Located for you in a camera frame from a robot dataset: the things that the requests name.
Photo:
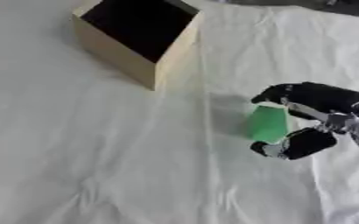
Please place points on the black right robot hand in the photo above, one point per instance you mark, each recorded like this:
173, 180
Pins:
320, 97

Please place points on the green cup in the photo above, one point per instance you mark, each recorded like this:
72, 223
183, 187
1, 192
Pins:
268, 124

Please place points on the tan cardboard box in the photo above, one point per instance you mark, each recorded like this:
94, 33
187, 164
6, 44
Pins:
136, 35

